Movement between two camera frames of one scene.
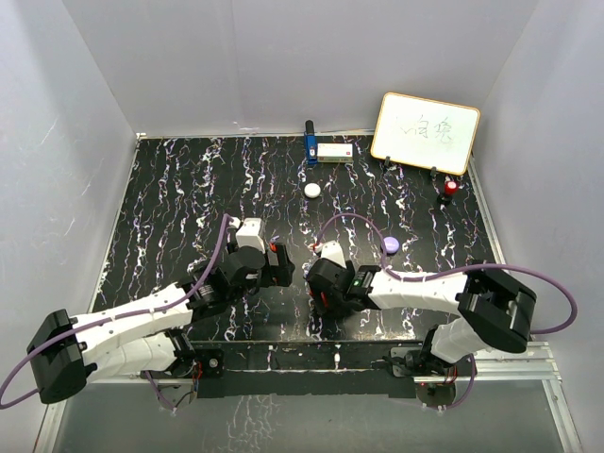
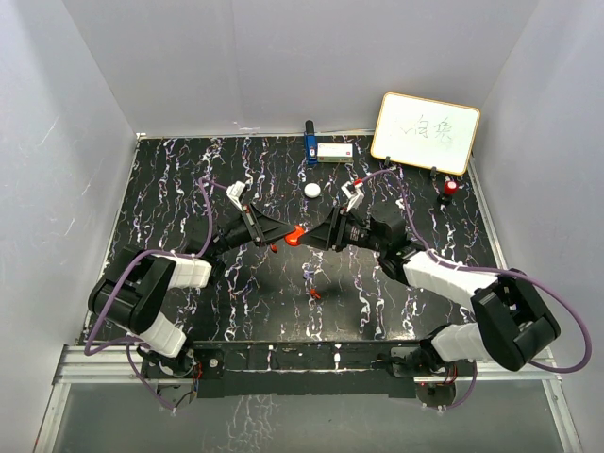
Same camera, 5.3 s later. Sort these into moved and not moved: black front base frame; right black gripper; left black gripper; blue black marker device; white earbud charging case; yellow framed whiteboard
Moved: left black gripper; right black gripper
Not moved: white earbud charging case; blue black marker device; black front base frame; yellow framed whiteboard
